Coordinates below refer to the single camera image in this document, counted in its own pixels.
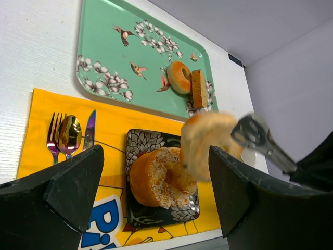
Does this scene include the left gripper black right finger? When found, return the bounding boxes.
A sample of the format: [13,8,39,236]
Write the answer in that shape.
[209,146,332,249]

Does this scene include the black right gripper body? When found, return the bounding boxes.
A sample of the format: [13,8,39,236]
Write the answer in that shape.
[290,133,332,192]

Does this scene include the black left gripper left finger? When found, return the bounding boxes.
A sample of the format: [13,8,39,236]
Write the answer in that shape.
[1,145,104,249]

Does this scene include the silver metal tongs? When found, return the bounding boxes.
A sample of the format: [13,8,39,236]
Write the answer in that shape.
[230,112,297,174]

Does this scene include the plain beige bagel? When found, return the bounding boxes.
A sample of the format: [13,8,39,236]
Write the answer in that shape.
[180,112,244,183]

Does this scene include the orange sugared bundt cake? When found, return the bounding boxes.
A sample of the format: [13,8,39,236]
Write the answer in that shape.
[129,147,197,209]

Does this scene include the brown bread slice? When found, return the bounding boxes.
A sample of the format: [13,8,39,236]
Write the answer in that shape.
[191,69,208,109]

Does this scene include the yellow printed placemat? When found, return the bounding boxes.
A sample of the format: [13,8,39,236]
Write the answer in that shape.
[17,88,227,249]

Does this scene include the iridescent fork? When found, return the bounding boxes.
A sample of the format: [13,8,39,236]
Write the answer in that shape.
[46,112,67,165]

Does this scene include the iridescent spoon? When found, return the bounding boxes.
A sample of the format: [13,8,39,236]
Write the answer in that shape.
[56,115,82,159]

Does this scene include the iridescent knife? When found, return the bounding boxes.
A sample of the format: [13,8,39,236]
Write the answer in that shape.
[83,110,96,150]

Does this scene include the black floral square plate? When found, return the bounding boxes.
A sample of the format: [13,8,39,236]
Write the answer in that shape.
[125,129,200,228]

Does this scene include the blue label sticker right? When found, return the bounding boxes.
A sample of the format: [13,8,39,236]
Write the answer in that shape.
[228,53,244,68]

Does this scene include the small orange donut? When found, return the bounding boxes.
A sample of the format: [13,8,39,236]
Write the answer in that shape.
[167,61,191,95]

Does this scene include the green floral tray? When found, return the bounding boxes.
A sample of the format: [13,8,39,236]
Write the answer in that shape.
[76,1,218,119]

